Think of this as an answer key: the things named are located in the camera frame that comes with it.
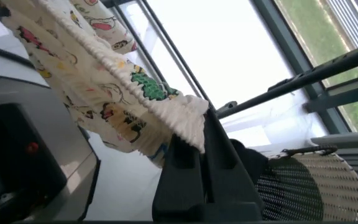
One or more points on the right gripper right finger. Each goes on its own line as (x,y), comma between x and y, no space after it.
(228,186)

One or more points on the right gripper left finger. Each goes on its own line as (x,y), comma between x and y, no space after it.
(179,186)

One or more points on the cream printed garment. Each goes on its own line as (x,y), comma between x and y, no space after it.
(82,71)

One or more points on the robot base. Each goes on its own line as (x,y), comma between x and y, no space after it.
(26,124)

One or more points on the white laundry basket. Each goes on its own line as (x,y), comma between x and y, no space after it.
(337,186)

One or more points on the black garment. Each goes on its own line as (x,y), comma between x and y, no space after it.
(250,158)

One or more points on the window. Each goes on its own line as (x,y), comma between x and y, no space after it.
(294,53)

